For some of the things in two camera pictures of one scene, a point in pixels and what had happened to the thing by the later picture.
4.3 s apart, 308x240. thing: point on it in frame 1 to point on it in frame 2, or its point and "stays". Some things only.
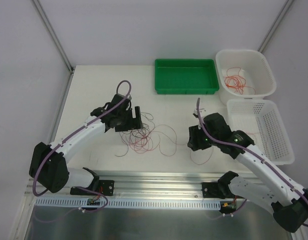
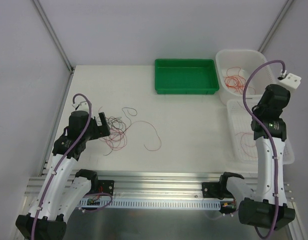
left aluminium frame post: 55,37 stays
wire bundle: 145,139 to 117,127
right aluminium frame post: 286,6 stays
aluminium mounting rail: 156,184 stays
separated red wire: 175,137 to 147,122
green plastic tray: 185,76 stays
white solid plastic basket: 243,74 stays
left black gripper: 129,122 to 102,126
